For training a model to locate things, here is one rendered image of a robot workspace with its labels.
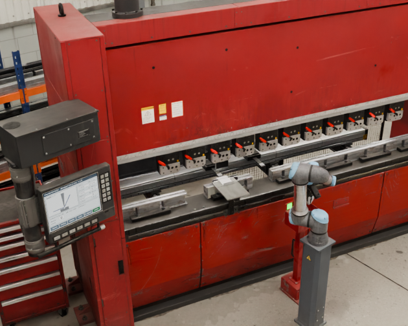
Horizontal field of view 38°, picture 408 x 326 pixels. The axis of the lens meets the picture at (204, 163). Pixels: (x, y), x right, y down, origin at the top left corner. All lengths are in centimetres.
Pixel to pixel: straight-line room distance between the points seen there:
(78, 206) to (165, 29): 121
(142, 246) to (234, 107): 120
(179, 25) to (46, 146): 117
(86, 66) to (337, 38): 190
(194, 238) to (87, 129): 147
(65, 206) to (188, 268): 146
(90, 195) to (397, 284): 280
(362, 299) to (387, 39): 206
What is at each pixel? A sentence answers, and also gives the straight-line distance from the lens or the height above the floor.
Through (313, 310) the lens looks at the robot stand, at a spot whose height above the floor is 20.
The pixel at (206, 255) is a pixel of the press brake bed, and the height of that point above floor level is 44.
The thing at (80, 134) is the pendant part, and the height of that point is 184.
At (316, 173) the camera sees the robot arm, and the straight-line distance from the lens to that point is 378.
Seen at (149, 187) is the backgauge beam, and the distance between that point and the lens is 450.
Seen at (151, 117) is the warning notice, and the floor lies 164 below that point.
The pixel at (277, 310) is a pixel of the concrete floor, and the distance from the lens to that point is 478.
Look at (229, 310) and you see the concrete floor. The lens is 476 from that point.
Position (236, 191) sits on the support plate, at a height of 100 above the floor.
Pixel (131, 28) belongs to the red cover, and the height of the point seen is 226.
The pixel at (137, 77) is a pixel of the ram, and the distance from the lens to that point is 379.
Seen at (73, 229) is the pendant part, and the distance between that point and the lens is 352.
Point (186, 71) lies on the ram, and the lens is 390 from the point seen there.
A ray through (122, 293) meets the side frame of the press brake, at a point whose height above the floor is 41.
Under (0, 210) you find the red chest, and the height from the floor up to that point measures 98.
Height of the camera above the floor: 326
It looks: 29 degrees down
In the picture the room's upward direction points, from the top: 1 degrees counter-clockwise
